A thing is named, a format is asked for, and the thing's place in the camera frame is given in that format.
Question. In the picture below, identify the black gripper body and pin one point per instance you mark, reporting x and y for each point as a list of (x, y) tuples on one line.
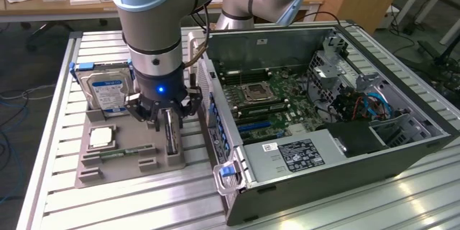
[(161, 84)]

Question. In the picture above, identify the silver disk bay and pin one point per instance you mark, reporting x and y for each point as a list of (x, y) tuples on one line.
[(398, 130)]

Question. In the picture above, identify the grey power supply unit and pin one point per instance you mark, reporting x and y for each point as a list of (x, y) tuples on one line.
[(265, 168)]

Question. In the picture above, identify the green RAM stick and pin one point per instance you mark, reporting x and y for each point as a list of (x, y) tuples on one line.
[(121, 152)]

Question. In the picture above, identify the silver CPU chip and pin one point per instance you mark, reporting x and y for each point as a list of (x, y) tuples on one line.
[(100, 137)]

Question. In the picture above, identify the blue expansion slot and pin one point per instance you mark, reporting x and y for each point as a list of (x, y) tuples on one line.
[(253, 126)]

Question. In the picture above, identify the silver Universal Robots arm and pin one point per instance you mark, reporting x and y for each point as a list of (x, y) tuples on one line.
[(154, 25)]

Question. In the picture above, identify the small white box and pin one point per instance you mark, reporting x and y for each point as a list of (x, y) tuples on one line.
[(389, 17)]

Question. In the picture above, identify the long black expansion slot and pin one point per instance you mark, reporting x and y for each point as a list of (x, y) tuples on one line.
[(250, 120)]

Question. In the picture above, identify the black equipment stand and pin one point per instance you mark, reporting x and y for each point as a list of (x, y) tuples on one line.
[(449, 52)]

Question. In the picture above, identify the grey parts rack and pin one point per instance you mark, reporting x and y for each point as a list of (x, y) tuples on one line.
[(132, 168)]

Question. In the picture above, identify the green motherboard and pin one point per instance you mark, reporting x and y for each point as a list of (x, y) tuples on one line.
[(286, 100)]

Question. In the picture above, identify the blue case release latch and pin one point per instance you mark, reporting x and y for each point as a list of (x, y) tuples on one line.
[(225, 172)]

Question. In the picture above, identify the hard disk with blue caddy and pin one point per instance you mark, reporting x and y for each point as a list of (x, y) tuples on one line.
[(104, 92)]

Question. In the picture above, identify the green graphics card black cooler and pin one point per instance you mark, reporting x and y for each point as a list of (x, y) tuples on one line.
[(170, 138)]

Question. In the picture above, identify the CPU socket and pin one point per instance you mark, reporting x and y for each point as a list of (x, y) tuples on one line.
[(256, 92)]

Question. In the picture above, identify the open black PC case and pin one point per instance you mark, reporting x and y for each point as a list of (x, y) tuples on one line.
[(322, 187)]

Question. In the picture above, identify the black chair base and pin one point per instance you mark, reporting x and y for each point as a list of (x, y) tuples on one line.
[(38, 32)]

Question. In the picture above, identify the silver perforated drive cage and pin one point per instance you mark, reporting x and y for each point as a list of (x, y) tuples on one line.
[(322, 71)]

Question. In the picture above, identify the RAM stick with white label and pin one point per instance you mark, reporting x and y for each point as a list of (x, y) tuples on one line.
[(261, 108)]

